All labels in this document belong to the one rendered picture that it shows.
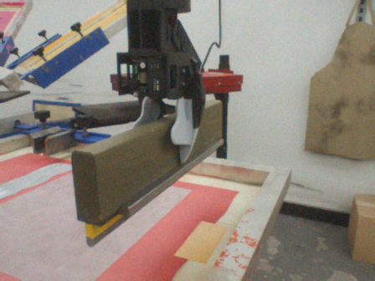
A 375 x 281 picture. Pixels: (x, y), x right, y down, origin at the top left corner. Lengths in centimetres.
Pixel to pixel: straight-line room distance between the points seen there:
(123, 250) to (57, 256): 9
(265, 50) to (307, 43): 28
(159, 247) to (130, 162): 19
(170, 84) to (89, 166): 14
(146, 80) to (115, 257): 25
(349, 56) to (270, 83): 53
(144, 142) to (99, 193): 9
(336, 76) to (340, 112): 24
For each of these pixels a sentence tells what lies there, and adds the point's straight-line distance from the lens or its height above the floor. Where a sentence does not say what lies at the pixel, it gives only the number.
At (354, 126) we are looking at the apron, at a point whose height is 75.
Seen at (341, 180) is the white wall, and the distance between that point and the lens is 256.
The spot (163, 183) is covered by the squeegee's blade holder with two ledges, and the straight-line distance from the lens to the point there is 40.
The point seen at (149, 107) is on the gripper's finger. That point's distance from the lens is 45.
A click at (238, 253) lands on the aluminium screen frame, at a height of 99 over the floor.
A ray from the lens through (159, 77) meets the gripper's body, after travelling 38.
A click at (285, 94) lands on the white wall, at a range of 244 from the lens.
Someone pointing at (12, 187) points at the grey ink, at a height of 96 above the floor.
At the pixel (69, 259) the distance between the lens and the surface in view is 51.
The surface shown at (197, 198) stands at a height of 95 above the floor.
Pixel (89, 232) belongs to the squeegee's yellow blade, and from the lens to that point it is 35.
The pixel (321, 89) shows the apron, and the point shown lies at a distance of 235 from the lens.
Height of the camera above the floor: 124
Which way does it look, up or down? 15 degrees down
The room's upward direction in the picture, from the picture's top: straight up
